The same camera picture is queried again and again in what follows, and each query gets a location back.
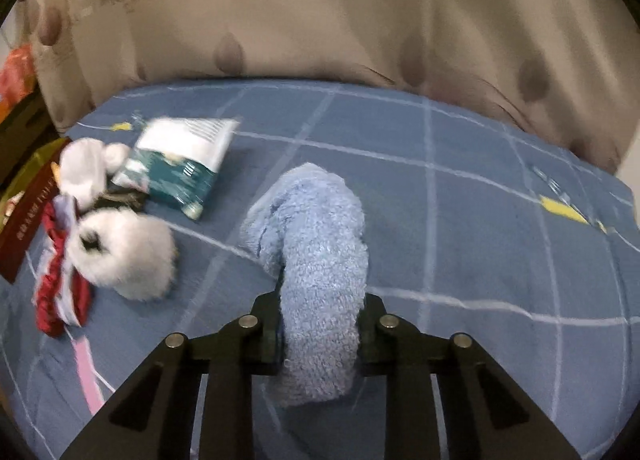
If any blue checked bed sheet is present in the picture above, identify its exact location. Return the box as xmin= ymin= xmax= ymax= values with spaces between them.
xmin=0 ymin=80 xmax=640 ymax=460

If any orange plastic bag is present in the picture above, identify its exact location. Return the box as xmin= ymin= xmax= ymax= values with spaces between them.
xmin=0 ymin=44 xmax=38 ymax=113

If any beige leaf print curtain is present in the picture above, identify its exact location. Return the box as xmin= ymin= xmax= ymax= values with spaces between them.
xmin=20 ymin=0 xmax=636 ymax=173

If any light blue fluffy sock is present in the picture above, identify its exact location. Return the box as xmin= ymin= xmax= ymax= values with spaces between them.
xmin=239 ymin=162 xmax=371 ymax=408

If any dark red box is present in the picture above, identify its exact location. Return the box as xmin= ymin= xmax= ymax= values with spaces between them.
xmin=0 ymin=137 xmax=71 ymax=283

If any black patterned hair clip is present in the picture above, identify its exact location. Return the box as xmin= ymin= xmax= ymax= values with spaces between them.
xmin=95 ymin=190 xmax=148 ymax=213

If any white fluffy plush toy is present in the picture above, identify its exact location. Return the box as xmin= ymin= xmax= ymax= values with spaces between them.
xmin=65 ymin=212 xmax=178 ymax=301

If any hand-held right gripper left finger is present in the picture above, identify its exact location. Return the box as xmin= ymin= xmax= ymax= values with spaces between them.
xmin=60 ymin=290 xmax=288 ymax=460

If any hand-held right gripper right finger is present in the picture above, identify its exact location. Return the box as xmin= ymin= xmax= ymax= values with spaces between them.
xmin=356 ymin=292 xmax=581 ymax=460

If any green and white packet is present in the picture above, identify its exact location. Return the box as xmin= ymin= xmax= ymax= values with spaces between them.
xmin=111 ymin=117 xmax=241 ymax=221

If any dark wooden cabinet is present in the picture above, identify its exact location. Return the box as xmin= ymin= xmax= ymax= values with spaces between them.
xmin=0 ymin=94 xmax=56 ymax=181

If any small white pompom ball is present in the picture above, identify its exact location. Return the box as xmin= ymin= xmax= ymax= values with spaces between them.
xmin=102 ymin=142 xmax=132 ymax=173

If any dark red scrunchie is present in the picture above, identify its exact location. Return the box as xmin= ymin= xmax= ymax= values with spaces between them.
xmin=34 ymin=200 xmax=93 ymax=338

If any pale lavender fluffy plush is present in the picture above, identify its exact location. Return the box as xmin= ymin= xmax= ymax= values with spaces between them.
xmin=59 ymin=137 xmax=113 ymax=208

